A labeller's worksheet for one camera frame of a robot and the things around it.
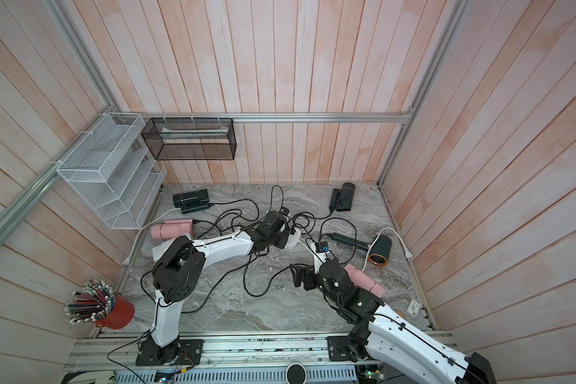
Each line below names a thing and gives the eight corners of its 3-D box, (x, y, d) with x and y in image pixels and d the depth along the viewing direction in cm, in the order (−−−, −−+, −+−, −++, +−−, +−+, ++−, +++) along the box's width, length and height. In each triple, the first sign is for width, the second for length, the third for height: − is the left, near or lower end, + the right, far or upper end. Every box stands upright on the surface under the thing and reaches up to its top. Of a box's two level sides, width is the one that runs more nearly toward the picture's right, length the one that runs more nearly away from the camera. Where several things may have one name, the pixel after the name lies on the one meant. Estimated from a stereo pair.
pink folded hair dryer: (157, 247, 99) (151, 240, 94) (157, 232, 104) (151, 224, 99) (196, 236, 102) (192, 229, 97) (194, 222, 107) (190, 214, 102)
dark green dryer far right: (327, 210, 111) (328, 204, 108) (334, 185, 122) (335, 179, 118) (348, 216, 109) (350, 209, 106) (353, 190, 120) (355, 183, 116)
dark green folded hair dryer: (177, 215, 110) (173, 208, 105) (176, 201, 115) (172, 194, 111) (213, 206, 113) (210, 199, 109) (211, 193, 118) (208, 186, 114)
